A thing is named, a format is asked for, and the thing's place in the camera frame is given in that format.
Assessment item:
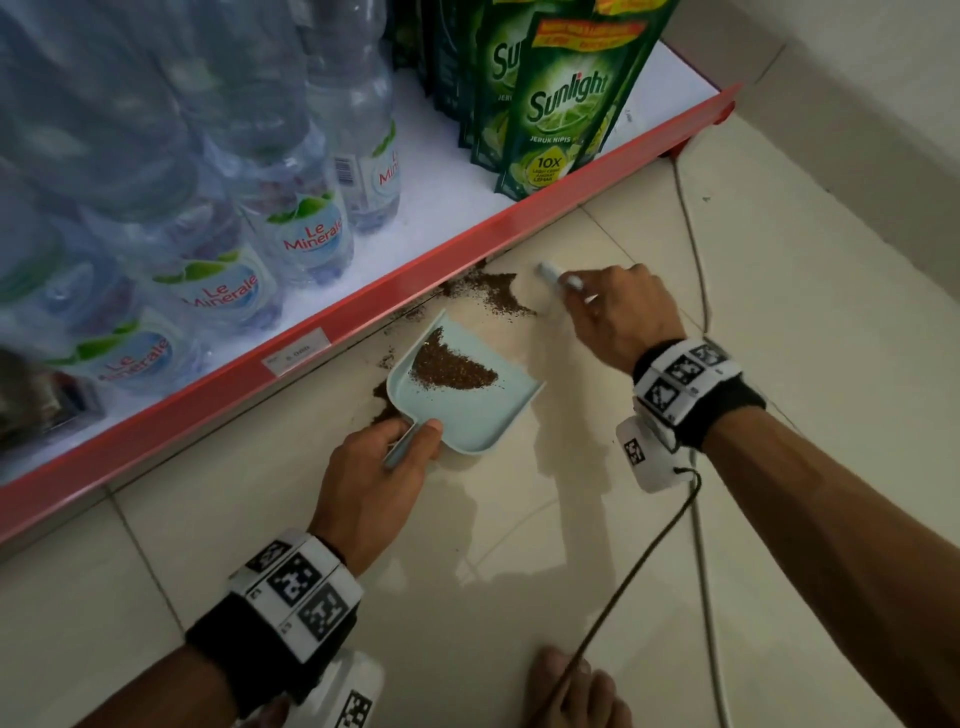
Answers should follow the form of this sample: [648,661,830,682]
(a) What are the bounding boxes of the person's right hand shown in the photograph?
[558,262,688,376]

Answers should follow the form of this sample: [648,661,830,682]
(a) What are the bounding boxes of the person's left hand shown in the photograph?
[308,416,445,579]

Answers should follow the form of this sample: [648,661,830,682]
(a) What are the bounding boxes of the light blue brush white bristles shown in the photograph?
[536,260,586,295]

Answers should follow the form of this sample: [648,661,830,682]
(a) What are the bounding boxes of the light blue plastic dustpan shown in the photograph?
[383,308,545,472]

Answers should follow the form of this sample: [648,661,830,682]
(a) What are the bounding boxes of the brown granules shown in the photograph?
[371,260,538,423]

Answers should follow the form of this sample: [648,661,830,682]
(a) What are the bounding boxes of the red edged store shelf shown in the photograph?
[0,0,744,545]

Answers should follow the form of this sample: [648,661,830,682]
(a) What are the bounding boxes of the person's right forearm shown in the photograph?
[701,427,960,728]

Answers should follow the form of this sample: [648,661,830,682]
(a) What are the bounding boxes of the person's left forearm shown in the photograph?
[74,644,240,728]

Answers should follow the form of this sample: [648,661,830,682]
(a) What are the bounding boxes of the person's right foot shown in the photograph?
[522,646,634,728]

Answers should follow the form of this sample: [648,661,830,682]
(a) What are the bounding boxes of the black right wristband with markers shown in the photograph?
[632,338,768,451]

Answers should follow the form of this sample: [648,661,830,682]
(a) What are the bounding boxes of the black wristband with markers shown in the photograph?
[185,528,365,718]
[632,338,768,451]

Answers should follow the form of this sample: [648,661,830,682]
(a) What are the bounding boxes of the black left wristband with markers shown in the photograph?
[185,528,365,718]

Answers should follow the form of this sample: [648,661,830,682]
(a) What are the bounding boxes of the stack of dark green pouches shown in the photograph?
[389,0,680,202]

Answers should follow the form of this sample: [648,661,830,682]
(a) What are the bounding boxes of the stack of clear water bottles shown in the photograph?
[0,0,403,421]

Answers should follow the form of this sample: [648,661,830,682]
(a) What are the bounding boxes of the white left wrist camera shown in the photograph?
[288,648,385,728]

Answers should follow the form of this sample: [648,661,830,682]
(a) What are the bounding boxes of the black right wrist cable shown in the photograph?
[524,466,704,728]

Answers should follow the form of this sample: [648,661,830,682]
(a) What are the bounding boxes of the grey floor cable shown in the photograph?
[669,153,733,728]

